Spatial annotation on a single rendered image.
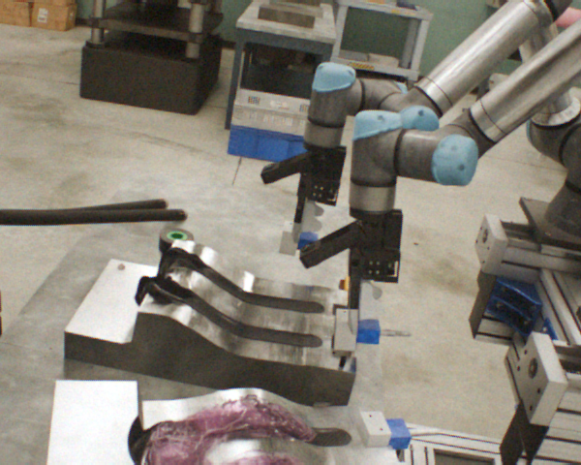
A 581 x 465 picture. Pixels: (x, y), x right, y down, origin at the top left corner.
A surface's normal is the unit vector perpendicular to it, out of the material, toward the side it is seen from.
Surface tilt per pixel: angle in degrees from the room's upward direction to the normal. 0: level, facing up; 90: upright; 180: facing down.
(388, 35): 90
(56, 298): 0
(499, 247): 90
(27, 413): 0
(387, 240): 82
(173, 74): 90
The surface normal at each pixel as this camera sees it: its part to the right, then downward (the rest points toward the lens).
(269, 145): -0.02, 0.46
